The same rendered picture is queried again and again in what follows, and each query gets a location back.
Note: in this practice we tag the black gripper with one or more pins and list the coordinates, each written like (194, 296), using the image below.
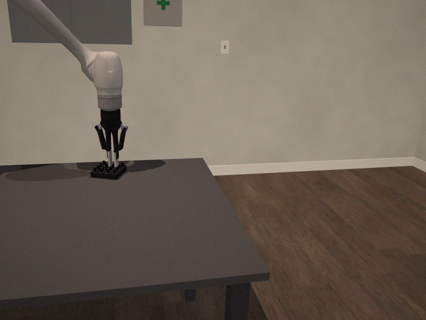
(111, 122)

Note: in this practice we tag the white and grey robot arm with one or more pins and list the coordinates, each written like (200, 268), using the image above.
(103, 68)

